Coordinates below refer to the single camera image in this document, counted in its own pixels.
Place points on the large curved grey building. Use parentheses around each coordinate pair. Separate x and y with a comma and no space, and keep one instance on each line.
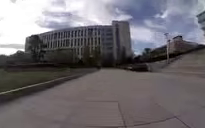
(86,40)

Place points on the grey paved plaza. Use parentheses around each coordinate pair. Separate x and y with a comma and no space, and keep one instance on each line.
(123,96)

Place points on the dark hedge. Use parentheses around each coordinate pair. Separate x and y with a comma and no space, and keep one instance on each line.
(40,67)

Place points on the pale lamp pole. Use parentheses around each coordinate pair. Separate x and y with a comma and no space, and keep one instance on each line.
(167,50)

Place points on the pale stone kerb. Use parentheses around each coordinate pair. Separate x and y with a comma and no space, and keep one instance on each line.
(30,87)

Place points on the low reddish building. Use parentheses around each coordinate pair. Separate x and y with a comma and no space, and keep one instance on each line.
(180,46)

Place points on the green grass lawn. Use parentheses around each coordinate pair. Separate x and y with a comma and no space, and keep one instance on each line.
(13,80)

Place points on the wide stone steps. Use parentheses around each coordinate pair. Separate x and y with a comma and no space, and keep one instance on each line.
(193,63)

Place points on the row of dark trees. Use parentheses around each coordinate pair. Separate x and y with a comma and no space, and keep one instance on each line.
(10,58)

